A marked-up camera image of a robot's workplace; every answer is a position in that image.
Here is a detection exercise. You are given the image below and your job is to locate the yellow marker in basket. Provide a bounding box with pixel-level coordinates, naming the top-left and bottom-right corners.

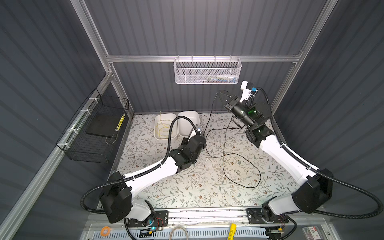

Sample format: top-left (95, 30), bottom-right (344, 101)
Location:
top-left (116, 114), bottom-right (126, 132)

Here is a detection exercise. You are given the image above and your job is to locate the yellow cable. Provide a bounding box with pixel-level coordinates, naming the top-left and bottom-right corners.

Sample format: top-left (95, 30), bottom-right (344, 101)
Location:
top-left (155, 111), bottom-right (175, 139)

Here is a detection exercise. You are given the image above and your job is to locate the black cable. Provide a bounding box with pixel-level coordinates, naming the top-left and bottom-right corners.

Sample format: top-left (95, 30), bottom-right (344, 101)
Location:
top-left (202, 91), bottom-right (262, 189)

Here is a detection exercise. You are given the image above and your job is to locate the white plastic bin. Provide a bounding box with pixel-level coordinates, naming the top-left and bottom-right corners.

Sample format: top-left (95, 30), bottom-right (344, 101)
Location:
top-left (178, 111), bottom-right (201, 137)

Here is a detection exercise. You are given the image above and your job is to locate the black pad in basket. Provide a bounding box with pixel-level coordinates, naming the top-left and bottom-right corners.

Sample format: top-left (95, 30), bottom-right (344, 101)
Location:
top-left (86, 114), bottom-right (121, 138)

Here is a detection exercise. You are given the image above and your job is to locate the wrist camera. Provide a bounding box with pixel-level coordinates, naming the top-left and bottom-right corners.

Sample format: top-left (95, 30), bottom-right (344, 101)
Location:
top-left (240, 81), bottom-right (258, 102)
top-left (188, 125), bottom-right (203, 141)

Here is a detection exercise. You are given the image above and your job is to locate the orange tape roll front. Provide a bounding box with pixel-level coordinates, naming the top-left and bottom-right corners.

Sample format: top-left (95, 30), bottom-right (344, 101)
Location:
top-left (100, 226), bottom-right (112, 237)

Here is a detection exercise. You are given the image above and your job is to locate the white bin with yellow cable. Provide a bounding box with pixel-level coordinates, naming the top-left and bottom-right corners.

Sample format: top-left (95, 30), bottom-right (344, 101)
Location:
top-left (154, 113), bottom-right (179, 142)

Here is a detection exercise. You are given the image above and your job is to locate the black wire wall basket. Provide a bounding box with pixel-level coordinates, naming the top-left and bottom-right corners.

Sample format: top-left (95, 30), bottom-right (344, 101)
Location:
top-left (57, 91), bottom-right (130, 164)

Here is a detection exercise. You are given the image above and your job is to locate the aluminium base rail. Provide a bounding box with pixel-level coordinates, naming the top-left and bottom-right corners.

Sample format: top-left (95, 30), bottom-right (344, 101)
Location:
top-left (150, 207), bottom-right (329, 228)

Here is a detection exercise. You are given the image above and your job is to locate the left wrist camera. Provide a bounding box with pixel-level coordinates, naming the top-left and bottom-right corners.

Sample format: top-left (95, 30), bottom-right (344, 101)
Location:
top-left (188, 125), bottom-right (203, 141)

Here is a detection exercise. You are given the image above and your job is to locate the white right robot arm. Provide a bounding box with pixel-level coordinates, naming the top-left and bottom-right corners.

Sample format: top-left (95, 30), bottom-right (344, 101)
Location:
top-left (217, 91), bottom-right (384, 223)

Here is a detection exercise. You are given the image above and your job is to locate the yellow marker front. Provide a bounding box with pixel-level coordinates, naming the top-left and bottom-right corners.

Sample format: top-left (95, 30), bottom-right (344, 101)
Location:
top-left (227, 223), bottom-right (237, 240)

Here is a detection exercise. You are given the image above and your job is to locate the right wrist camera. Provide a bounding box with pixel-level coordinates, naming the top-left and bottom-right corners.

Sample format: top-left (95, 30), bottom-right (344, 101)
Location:
top-left (240, 81), bottom-right (258, 102)

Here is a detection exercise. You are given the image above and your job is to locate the white wire mesh basket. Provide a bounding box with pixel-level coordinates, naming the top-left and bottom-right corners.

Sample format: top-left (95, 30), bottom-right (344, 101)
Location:
top-left (173, 58), bottom-right (242, 85)

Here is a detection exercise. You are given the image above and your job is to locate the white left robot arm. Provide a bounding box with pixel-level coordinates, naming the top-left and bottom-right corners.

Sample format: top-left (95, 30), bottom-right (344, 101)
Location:
top-left (80, 116), bottom-right (207, 226)

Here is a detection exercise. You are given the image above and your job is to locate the beige cable loop front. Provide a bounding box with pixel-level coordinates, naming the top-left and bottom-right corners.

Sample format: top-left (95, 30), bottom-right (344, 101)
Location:
top-left (168, 226), bottom-right (190, 240)

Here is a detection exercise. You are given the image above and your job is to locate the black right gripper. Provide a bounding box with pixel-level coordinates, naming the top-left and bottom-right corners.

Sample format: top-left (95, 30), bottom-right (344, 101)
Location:
top-left (217, 91), bottom-right (254, 131)

